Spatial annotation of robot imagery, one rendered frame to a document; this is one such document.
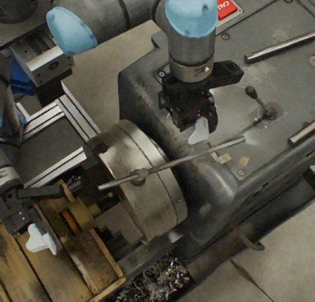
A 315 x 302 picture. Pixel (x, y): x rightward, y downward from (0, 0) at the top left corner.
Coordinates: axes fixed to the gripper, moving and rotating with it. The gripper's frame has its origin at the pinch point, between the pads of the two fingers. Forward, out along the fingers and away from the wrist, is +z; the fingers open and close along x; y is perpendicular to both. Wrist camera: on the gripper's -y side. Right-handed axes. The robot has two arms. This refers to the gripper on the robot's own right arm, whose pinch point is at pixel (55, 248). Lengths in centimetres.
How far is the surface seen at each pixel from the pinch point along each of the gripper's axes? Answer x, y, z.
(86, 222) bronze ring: 3.4, -9.3, -0.2
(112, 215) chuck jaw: 2.4, -15.7, 1.6
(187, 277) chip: -51, -31, 23
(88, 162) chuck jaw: 12.1, -16.9, -10.2
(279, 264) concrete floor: -108, -82, 42
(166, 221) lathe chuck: 6.5, -25.3, 11.3
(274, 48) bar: 20, -71, -7
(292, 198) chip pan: -54, -84, 23
